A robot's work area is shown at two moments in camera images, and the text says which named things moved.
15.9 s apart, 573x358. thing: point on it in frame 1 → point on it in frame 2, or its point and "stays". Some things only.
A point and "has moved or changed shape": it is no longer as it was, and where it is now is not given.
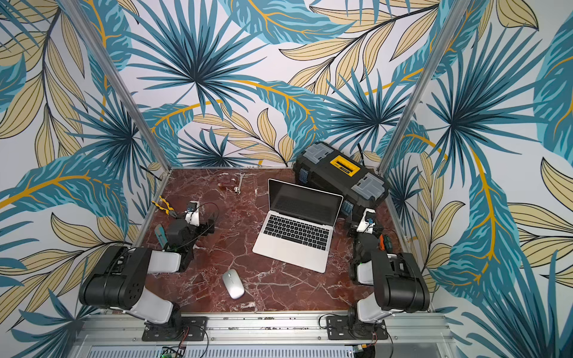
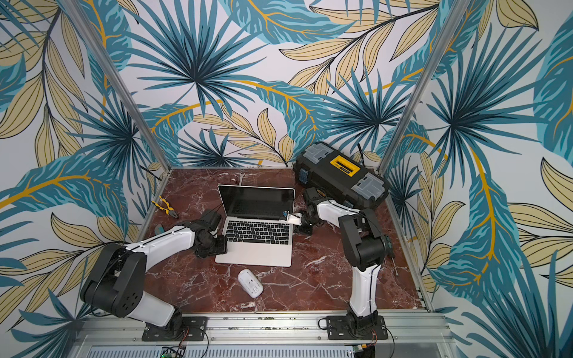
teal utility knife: [161, 236] stays
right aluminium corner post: [453, 18] stays
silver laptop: [297, 228] has moved or changed shape
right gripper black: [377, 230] → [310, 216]
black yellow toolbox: [323, 167] stays
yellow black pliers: [168, 211] stays
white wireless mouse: [233, 284] → [250, 283]
